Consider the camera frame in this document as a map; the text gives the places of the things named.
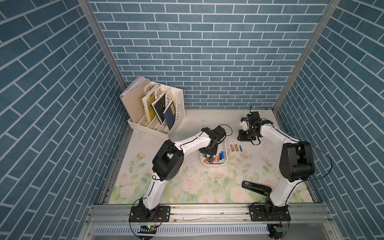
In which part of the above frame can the white plastic storage box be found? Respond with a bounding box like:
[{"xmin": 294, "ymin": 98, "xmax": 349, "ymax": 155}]
[{"xmin": 200, "ymin": 140, "xmax": 229, "ymax": 168}]

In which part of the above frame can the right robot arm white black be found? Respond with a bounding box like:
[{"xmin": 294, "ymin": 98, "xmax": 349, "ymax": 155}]
[{"xmin": 238, "ymin": 112, "xmax": 315, "ymax": 210}]

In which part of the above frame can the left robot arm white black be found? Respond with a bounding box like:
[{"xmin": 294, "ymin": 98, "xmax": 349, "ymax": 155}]
[{"xmin": 139, "ymin": 126, "xmax": 227, "ymax": 212}]

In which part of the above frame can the dark blue book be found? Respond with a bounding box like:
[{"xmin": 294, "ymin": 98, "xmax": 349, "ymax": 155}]
[{"xmin": 163, "ymin": 101, "xmax": 176, "ymax": 130}]

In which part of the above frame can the white perforated file organizer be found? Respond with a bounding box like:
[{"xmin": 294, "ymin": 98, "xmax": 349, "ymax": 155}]
[{"xmin": 120, "ymin": 76, "xmax": 186, "ymax": 140}]

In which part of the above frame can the black cover book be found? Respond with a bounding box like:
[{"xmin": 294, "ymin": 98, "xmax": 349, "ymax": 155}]
[{"xmin": 151, "ymin": 92, "xmax": 166, "ymax": 124}]

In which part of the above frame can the black stapler right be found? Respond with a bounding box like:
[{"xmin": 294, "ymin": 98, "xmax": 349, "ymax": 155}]
[{"xmin": 242, "ymin": 181, "xmax": 272, "ymax": 196}]

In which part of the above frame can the yellow cover book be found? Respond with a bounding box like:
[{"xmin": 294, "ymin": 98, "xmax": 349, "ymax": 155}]
[{"xmin": 142, "ymin": 82, "xmax": 160, "ymax": 124}]

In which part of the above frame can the beige paper folder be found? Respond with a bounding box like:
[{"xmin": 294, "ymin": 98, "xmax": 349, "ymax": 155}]
[{"xmin": 120, "ymin": 76, "xmax": 150, "ymax": 123}]

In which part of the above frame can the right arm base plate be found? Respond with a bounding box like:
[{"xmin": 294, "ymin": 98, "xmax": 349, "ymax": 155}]
[{"xmin": 249, "ymin": 205, "xmax": 291, "ymax": 222}]

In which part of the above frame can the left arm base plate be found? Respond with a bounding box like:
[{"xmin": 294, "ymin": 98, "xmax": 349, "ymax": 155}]
[{"xmin": 129, "ymin": 205, "xmax": 171, "ymax": 223}]

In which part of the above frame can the white vented cable duct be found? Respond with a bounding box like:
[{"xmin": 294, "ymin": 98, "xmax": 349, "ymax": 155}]
[{"xmin": 93, "ymin": 224, "xmax": 270, "ymax": 237}]

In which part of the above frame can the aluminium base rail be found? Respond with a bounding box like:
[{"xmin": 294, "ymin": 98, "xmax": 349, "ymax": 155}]
[{"xmin": 80, "ymin": 203, "xmax": 342, "ymax": 240}]

